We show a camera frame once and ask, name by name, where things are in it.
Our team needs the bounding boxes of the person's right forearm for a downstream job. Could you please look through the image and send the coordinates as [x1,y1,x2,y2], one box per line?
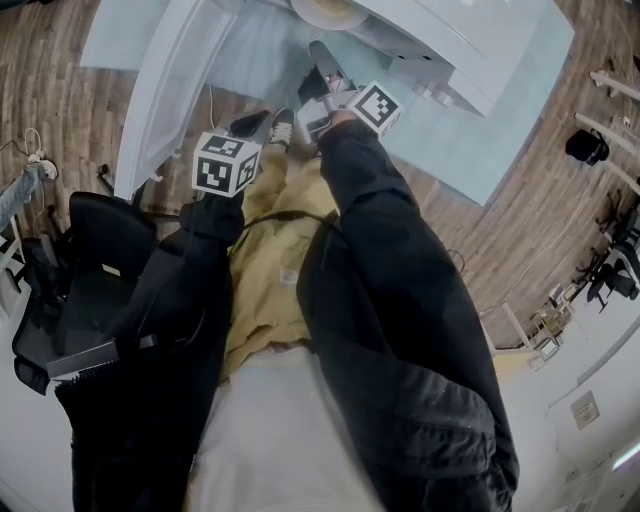
[296,113,520,512]

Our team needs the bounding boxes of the black and white shoe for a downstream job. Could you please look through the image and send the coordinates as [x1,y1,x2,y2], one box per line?
[268,106,297,150]

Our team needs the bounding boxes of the grey wall panel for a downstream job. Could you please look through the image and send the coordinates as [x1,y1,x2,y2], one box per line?
[569,389,601,432]

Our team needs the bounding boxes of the person's white shirt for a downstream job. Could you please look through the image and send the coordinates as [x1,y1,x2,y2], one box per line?
[183,344,386,512]

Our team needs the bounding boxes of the plate of food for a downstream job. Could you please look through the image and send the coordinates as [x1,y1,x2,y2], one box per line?
[290,0,372,30]

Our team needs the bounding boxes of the white microwave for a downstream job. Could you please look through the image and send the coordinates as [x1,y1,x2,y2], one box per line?
[114,0,547,201]

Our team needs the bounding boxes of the white floor cable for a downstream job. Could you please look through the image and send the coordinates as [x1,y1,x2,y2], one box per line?
[503,164,604,284]

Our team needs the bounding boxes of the black cable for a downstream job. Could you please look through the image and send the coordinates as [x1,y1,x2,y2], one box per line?
[241,209,342,234]

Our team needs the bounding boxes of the person's tan trousers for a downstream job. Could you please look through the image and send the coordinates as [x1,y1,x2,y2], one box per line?
[219,142,346,376]

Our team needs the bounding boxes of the person's left forearm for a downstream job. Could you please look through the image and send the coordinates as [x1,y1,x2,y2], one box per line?
[53,192,247,512]

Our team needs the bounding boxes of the white rail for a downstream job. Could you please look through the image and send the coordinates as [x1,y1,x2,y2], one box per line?
[588,69,640,104]
[573,111,640,157]

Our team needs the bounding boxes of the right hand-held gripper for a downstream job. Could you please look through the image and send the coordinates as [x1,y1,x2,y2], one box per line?
[297,40,404,139]

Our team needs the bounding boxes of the white power strip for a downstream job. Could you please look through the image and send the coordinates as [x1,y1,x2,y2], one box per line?
[25,155,60,180]

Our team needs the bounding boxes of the black bag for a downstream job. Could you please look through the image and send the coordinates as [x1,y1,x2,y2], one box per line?
[564,128,612,167]

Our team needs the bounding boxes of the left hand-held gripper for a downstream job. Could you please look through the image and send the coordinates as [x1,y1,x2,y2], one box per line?
[191,131,263,200]

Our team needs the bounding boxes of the black swivel chair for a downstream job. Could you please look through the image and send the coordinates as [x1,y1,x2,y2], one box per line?
[583,234,640,307]

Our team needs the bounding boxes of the black office chair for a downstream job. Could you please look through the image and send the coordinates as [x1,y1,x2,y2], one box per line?
[11,191,162,397]

